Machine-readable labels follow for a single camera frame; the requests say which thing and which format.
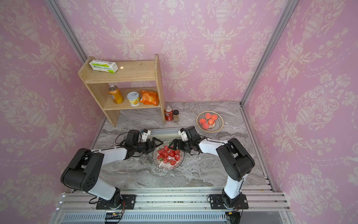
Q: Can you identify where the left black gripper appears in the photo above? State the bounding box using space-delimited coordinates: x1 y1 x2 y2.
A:
133 137 164 154

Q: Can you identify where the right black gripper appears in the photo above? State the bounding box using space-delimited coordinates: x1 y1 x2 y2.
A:
169 139 194 152

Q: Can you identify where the beige plastic wrap dispenser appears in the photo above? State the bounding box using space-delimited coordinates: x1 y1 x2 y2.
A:
149 127 181 141

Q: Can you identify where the striped plate of strawberries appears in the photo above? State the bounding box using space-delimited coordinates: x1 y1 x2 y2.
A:
152 140 185 171

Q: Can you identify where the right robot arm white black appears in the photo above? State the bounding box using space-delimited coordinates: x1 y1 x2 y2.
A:
169 126 255 210

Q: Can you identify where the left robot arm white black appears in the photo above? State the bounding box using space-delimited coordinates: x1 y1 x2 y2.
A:
61 129 163 209

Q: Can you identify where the patterned plate with peaches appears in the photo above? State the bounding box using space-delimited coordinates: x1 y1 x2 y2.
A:
196 111 224 133

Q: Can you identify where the red strawberries pile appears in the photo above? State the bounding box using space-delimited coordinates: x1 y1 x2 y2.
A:
155 146 182 166

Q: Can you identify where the small brown spice jar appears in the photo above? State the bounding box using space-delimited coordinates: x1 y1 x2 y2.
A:
173 110 179 123

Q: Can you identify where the red soda can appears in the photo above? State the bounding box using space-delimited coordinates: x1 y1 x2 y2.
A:
165 106 173 121

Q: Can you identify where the peach fruit pile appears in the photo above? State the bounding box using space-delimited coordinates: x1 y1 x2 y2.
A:
199 113 218 130

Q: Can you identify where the orange snack bag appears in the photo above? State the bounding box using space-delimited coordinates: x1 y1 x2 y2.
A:
140 90 159 106

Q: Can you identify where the white yellow cup container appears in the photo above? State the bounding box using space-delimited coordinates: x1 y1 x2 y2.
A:
127 91 140 106

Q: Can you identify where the orange drink can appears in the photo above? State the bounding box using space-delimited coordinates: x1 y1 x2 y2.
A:
108 85 124 104

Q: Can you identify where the small electronics board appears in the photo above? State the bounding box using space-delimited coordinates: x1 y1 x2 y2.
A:
104 212 123 221

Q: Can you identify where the wooden two-tier shelf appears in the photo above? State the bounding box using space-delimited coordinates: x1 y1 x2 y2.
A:
78 54 166 127

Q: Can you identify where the white green carton box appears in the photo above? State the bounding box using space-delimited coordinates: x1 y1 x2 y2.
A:
89 60 118 74

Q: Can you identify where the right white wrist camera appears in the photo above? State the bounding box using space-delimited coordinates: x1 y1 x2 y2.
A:
178 128 188 141

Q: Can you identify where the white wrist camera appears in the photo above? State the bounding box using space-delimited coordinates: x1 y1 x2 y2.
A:
178 128 188 141
141 129 151 142

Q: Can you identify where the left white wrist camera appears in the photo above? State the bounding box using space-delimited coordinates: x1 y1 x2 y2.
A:
141 129 151 142

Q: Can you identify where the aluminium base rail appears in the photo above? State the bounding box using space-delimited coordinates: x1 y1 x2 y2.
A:
50 186 294 224

